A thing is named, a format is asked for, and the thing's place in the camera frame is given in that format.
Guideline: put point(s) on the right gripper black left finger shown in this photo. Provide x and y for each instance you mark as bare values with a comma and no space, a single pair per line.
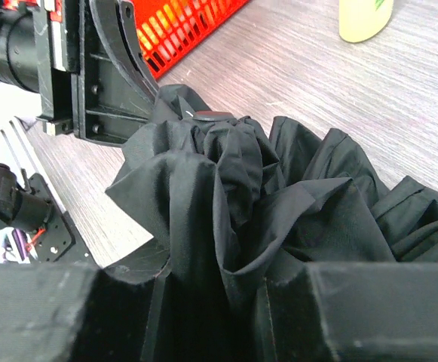
74,312

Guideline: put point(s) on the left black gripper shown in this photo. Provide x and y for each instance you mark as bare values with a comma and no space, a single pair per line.
102,97

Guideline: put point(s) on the pale green squeeze bottle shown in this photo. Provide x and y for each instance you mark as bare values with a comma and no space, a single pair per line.
360,20

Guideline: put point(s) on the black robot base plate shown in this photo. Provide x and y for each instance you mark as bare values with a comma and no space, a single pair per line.
61,241

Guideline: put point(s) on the red plastic shopping basket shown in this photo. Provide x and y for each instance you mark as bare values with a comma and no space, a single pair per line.
167,30

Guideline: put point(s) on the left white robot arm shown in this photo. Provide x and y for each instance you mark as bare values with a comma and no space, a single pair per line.
18,65

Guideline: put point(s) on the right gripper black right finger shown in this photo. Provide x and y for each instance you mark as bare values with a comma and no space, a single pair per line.
348,312

